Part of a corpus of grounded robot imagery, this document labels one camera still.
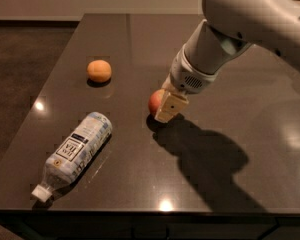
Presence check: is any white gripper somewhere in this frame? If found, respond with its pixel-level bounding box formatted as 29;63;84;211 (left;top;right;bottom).
155;45;219;123

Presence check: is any orange fruit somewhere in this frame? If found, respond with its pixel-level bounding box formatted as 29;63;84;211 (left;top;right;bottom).
87;60;112;83

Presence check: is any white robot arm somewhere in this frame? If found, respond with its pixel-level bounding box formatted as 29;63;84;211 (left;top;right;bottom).
155;0;300;123

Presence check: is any blue label plastic bottle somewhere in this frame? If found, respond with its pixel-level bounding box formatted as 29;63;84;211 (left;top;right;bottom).
32;112;112;202

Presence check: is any red apple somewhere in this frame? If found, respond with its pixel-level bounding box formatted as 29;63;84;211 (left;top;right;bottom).
148;89;164;116

